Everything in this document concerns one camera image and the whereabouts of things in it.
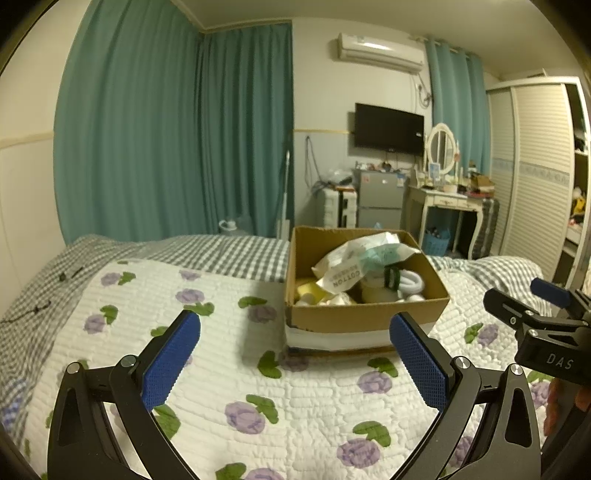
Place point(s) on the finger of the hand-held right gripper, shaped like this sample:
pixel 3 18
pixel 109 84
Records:
pixel 549 290
pixel 512 307

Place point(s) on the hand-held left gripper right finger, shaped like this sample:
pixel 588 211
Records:
pixel 418 360

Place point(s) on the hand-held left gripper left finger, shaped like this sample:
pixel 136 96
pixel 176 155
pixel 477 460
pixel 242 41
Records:
pixel 171 364

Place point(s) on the cardboard box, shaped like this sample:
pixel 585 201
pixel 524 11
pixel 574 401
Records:
pixel 369 314

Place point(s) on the white sock with dark-striped cuff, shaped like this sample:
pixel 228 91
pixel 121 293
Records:
pixel 411 282

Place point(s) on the pale green plastic packet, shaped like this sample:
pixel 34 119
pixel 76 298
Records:
pixel 392 256

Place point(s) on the white cotton pad packet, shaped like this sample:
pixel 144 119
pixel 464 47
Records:
pixel 339 279

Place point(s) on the yellow sponge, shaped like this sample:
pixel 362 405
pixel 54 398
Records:
pixel 307 290

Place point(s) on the person's right hand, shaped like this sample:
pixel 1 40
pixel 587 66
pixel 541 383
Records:
pixel 559 404

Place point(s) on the white floral quilt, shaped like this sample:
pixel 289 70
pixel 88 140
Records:
pixel 231 369

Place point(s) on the dark suitcase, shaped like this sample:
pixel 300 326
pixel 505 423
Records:
pixel 487 226

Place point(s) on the yellow plush toy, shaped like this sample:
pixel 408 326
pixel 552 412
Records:
pixel 579 203

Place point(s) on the blue plastic basket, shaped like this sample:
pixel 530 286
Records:
pixel 436 243

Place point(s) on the white slatted wardrobe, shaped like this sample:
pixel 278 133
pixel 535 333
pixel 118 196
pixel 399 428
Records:
pixel 535 184

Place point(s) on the brown box on dresser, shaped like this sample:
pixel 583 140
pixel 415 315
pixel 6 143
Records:
pixel 482 183

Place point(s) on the white dressing table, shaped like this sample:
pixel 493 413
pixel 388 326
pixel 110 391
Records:
pixel 438 201

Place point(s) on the clear plastic jug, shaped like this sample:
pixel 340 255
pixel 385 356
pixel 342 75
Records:
pixel 228 226

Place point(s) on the grey small fridge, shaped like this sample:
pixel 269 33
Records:
pixel 378 194

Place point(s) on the white suitcase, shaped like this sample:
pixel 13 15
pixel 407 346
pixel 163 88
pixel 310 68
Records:
pixel 330 207

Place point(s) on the oval vanity mirror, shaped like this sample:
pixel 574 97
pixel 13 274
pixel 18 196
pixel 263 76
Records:
pixel 441 145

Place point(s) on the clear plastic bag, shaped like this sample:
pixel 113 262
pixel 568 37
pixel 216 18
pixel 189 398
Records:
pixel 339 175

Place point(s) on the narrow teal curtain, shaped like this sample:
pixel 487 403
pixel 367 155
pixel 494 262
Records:
pixel 457 106

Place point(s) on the white mop pole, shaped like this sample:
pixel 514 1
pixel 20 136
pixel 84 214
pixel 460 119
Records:
pixel 286 194

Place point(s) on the wide teal curtain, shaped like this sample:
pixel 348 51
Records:
pixel 129 129

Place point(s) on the white air conditioner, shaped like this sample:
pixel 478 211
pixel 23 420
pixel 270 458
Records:
pixel 381 50

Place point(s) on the black wall television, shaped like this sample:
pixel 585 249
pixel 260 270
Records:
pixel 388 129

